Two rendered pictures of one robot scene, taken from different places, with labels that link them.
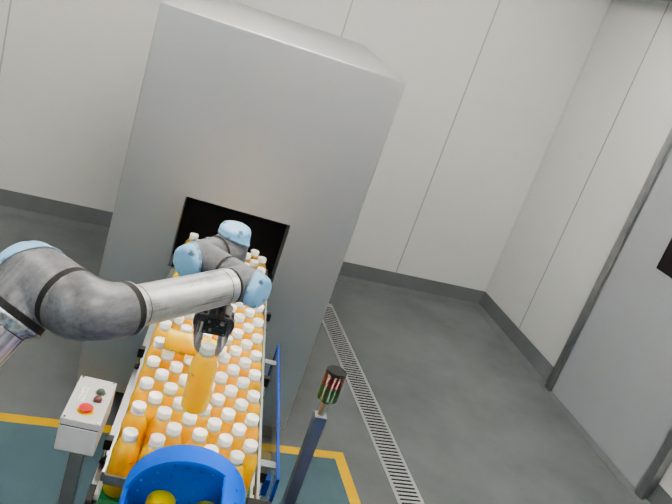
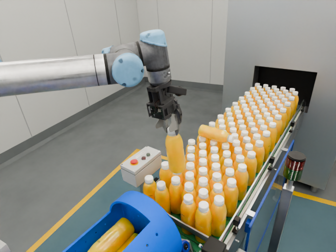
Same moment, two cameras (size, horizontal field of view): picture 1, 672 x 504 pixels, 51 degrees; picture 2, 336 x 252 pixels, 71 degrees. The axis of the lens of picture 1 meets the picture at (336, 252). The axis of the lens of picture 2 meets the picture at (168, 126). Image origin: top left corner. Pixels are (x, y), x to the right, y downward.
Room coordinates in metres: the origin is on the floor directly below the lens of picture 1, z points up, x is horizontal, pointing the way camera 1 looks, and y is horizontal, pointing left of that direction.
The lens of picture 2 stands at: (1.06, -0.34, 1.80)
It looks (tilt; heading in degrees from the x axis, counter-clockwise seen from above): 29 degrees down; 50
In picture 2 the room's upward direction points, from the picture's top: 4 degrees counter-clockwise
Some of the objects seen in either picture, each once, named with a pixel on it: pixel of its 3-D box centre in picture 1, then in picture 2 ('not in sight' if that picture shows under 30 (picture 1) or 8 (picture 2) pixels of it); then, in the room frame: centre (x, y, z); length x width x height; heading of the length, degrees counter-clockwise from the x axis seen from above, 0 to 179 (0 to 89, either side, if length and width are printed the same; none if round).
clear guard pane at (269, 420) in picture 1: (258, 459); (269, 207); (2.10, 0.02, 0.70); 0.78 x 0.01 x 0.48; 11
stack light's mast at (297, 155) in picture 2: (328, 392); (292, 171); (1.87, -0.12, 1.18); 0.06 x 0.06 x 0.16
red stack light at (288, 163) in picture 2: (334, 378); (295, 161); (1.87, -0.12, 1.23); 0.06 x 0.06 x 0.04
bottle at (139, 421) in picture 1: (131, 435); (166, 179); (1.63, 0.37, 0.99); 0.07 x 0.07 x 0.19
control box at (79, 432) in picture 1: (86, 414); (142, 165); (1.57, 0.49, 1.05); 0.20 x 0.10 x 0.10; 11
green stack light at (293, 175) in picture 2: (329, 391); (292, 170); (1.87, -0.12, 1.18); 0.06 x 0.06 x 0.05
